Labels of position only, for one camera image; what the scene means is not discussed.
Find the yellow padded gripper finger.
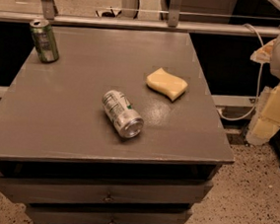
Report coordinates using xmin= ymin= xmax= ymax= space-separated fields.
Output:
xmin=250 ymin=39 xmax=276 ymax=64

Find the yellow wavy sponge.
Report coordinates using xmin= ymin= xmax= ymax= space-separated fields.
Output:
xmin=146 ymin=67 xmax=188 ymax=102

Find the silver can lying down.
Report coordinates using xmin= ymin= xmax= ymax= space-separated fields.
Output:
xmin=103 ymin=90 xmax=144 ymax=139

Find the upright green soda can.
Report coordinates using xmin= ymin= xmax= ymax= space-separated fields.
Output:
xmin=30 ymin=19 xmax=59 ymax=63

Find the middle drawer with knob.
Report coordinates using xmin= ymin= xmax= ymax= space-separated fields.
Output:
xmin=26 ymin=207 xmax=192 ymax=224

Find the drawer with knob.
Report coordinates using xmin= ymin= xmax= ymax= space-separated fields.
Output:
xmin=26 ymin=207 xmax=192 ymax=224
xmin=0 ymin=178 xmax=213 ymax=204

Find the grey drawer cabinet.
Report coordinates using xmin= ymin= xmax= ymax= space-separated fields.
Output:
xmin=0 ymin=27 xmax=234 ymax=211

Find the top drawer with knob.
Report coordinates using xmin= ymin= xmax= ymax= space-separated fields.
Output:
xmin=0 ymin=178 xmax=213 ymax=204

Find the white cable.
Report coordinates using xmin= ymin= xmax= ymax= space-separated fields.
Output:
xmin=216 ymin=21 xmax=268 ymax=124

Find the metal railing frame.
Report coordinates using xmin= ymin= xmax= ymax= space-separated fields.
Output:
xmin=0 ymin=0 xmax=280 ymax=37

